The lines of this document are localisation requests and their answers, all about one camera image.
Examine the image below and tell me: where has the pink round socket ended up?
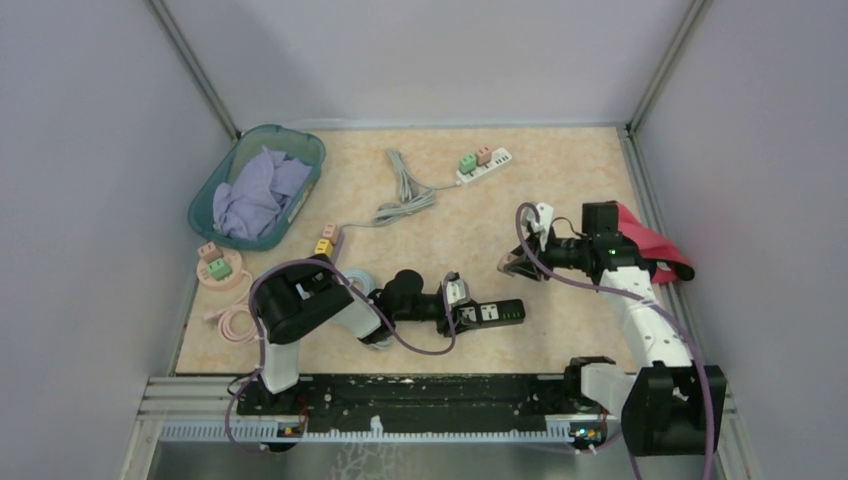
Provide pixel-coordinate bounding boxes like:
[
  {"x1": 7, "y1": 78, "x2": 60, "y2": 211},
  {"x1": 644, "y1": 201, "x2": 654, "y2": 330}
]
[{"x1": 195, "y1": 248, "x2": 245, "y2": 292}]

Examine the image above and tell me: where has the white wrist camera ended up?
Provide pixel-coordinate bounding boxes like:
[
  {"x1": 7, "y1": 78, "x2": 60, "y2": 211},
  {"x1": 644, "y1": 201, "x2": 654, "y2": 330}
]
[
  {"x1": 442, "y1": 272, "x2": 471, "y2": 308},
  {"x1": 523, "y1": 202, "x2": 554, "y2": 251}
]

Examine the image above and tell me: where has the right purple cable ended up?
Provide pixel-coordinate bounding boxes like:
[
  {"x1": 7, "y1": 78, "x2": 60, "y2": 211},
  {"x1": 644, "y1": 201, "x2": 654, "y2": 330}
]
[{"x1": 515, "y1": 201, "x2": 720, "y2": 480}]

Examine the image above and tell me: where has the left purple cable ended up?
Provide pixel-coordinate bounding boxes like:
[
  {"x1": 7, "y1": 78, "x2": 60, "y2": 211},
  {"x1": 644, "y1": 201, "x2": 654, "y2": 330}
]
[{"x1": 223, "y1": 258, "x2": 458, "y2": 455}]

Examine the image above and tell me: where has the black power strip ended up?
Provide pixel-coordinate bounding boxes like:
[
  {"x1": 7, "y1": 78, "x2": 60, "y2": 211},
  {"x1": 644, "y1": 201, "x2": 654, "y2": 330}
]
[{"x1": 456, "y1": 299, "x2": 526, "y2": 331}]

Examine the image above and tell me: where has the pink coiled cable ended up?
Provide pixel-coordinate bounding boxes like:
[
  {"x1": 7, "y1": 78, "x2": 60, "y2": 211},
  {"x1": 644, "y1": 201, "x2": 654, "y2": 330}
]
[{"x1": 203, "y1": 268, "x2": 263, "y2": 346}]

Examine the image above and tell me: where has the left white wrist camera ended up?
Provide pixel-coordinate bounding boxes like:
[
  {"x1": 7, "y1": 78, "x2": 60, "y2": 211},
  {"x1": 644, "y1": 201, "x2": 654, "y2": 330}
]
[{"x1": 442, "y1": 272, "x2": 471, "y2": 308}]

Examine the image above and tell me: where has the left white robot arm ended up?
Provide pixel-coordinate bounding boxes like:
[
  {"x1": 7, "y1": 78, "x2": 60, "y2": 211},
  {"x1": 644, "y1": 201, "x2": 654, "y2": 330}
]
[{"x1": 248, "y1": 254, "x2": 471, "y2": 414}]

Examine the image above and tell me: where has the grey coiled cable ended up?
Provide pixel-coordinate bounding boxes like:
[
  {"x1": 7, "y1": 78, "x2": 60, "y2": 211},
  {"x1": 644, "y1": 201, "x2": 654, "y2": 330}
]
[{"x1": 341, "y1": 148, "x2": 462, "y2": 230}]

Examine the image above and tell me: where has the white power strip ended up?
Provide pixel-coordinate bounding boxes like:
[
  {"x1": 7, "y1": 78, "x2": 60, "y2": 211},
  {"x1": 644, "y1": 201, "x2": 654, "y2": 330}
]
[{"x1": 456, "y1": 148, "x2": 514, "y2": 185}]

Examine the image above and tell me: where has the purple power strip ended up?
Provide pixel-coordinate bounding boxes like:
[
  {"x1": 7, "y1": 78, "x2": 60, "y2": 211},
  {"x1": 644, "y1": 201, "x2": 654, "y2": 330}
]
[{"x1": 329, "y1": 236, "x2": 344, "y2": 264}]

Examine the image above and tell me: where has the light blue coiled cable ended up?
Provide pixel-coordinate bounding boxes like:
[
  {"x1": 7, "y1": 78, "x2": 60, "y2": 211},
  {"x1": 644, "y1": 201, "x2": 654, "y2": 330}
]
[{"x1": 341, "y1": 268, "x2": 379, "y2": 299}]

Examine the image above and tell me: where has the red and black cloth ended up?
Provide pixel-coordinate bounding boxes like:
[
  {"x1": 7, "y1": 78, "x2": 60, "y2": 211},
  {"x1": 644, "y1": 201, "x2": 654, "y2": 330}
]
[{"x1": 617, "y1": 202, "x2": 695, "y2": 284}]

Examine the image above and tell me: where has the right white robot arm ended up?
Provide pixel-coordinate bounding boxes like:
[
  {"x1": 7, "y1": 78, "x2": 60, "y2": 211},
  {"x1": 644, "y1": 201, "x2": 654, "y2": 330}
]
[{"x1": 501, "y1": 201, "x2": 727, "y2": 457}]

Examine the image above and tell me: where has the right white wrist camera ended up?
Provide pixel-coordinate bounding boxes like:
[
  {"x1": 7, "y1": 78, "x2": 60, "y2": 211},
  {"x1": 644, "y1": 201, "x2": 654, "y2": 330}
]
[{"x1": 523, "y1": 202, "x2": 554, "y2": 251}]

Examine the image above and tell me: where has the yellow plug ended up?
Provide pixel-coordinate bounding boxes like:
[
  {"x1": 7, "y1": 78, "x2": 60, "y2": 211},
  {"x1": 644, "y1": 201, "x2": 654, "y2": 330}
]
[{"x1": 314, "y1": 238, "x2": 335, "y2": 257}]

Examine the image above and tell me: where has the purple cloth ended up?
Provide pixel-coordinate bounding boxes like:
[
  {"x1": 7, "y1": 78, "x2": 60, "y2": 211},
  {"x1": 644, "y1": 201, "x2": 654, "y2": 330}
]
[{"x1": 212, "y1": 146, "x2": 312, "y2": 241}]

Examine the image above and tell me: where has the purple cable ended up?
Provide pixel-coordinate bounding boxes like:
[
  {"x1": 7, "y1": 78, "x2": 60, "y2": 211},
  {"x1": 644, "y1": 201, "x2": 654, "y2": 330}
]
[
  {"x1": 515, "y1": 201, "x2": 720, "y2": 480},
  {"x1": 223, "y1": 258, "x2": 458, "y2": 455}
]

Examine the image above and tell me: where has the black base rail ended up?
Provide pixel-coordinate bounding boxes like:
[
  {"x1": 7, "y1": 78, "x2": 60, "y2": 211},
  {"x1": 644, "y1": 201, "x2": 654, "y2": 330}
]
[{"x1": 236, "y1": 374, "x2": 616, "y2": 440}]

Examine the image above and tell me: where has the teal plastic basin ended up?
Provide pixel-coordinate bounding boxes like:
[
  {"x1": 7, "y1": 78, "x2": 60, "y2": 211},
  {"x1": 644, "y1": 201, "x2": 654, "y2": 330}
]
[{"x1": 188, "y1": 124, "x2": 326, "y2": 251}]

